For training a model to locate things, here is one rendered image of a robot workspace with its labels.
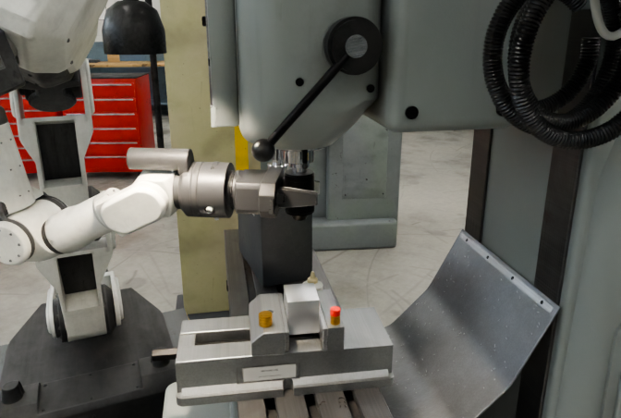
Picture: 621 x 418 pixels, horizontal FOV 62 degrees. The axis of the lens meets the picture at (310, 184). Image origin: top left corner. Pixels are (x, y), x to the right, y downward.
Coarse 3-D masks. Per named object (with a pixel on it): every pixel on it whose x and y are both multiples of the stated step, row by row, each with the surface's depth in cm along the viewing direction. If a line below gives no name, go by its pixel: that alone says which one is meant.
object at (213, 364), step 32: (192, 320) 91; (224, 320) 91; (320, 320) 84; (352, 320) 91; (192, 352) 82; (224, 352) 82; (288, 352) 82; (320, 352) 83; (352, 352) 84; (384, 352) 85; (192, 384) 81; (224, 384) 82; (256, 384) 82; (288, 384) 84; (320, 384) 83; (352, 384) 84; (384, 384) 85
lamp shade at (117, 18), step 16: (128, 0) 60; (112, 16) 59; (128, 16) 59; (144, 16) 60; (112, 32) 59; (128, 32) 59; (144, 32) 60; (160, 32) 61; (112, 48) 60; (128, 48) 59; (144, 48) 60; (160, 48) 62
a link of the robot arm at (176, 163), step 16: (128, 160) 79; (144, 160) 79; (160, 160) 79; (176, 160) 79; (192, 160) 82; (144, 176) 80; (160, 176) 80; (176, 176) 81; (192, 176) 79; (176, 192) 80; (192, 192) 79; (176, 208) 82; (192, 208) 80
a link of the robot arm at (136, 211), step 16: (112, 192) 86; (128, 192) 78; (144, 192) 77; (160, 192) 78; (96, 208) 80; (112, 208) 79; (128, 208) 79; (144, 208) 79; (160, 208) 78; (112, 224) 81; (128, 224) 80; (144, 224) 80
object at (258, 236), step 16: (240, 224) 131; (256, 224) 116; (272, 224) 113; (288, 224) 114; (304, 224) 116; (240, 240) 133; (256, 240) 117; (272, 240) 114; (288, 240) 116; (304, 240) 117; (256, 256) 119; (272, 256) 115; (288, 256) 117; (304, 256) 118; (256, 272) 121; (272, 272) 116; (288, 272) 118; (304, 272) 119
